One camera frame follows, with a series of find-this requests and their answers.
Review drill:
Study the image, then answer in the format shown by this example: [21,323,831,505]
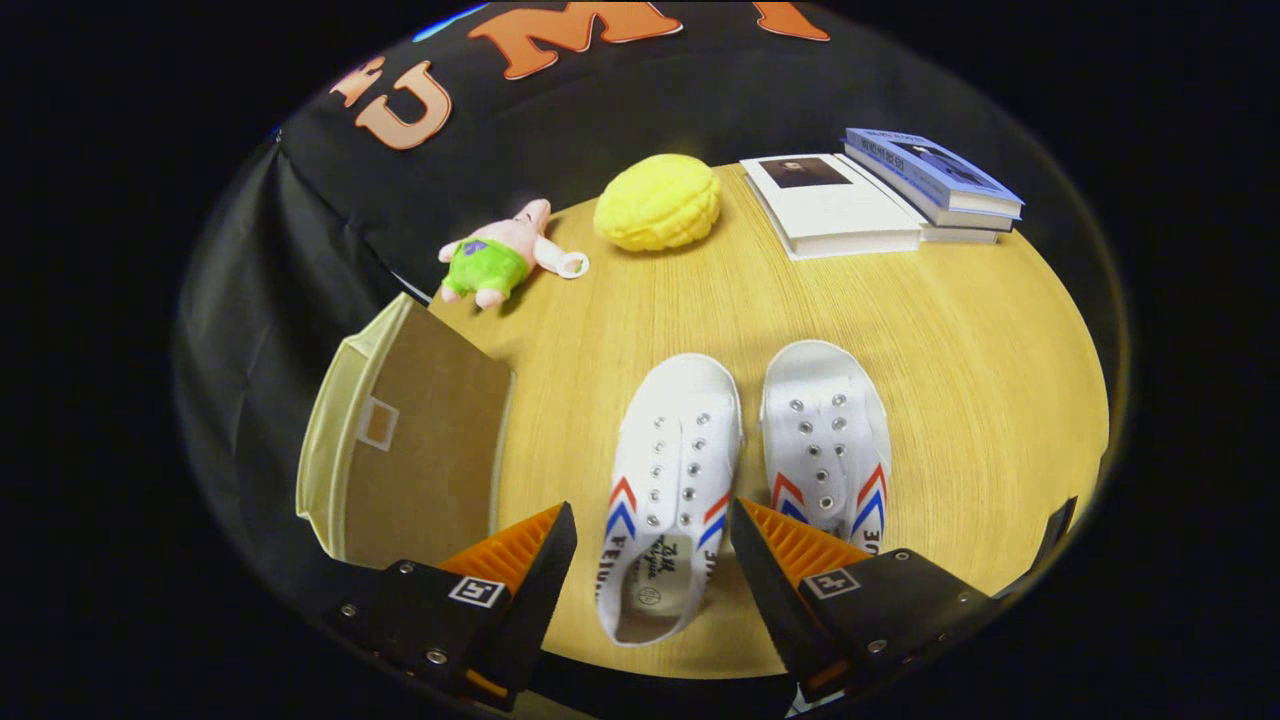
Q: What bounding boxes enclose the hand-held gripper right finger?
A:
[732,498,1001,704]

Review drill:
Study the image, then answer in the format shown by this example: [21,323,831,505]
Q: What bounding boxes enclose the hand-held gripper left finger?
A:
[335,502,578,711]

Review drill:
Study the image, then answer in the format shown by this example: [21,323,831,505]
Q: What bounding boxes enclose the beige storage box brown lid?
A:
[296,292,516,571]

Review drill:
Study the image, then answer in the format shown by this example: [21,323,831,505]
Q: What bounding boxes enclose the white canvas shoe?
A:
[761,340,892,557]
[596,353,744,647]

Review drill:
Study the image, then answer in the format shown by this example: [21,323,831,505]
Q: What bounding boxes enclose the dark flat panel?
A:
[1000,497,1078,601]

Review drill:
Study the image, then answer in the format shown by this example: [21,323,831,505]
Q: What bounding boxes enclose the pink plush toy green shorts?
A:
[438,198,591,311]

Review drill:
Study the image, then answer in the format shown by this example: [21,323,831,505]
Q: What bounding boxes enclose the white book with dark photo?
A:
[740,153,923,261]

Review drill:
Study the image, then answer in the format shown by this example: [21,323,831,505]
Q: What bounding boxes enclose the plain white book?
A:
[835,155,1001,244]

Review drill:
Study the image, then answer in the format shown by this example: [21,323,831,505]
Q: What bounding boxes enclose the yellow bumpy plush toy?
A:
[594,153,723,252]

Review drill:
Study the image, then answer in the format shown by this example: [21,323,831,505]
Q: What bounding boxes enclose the blue cover book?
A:
[843,127,1025,231]

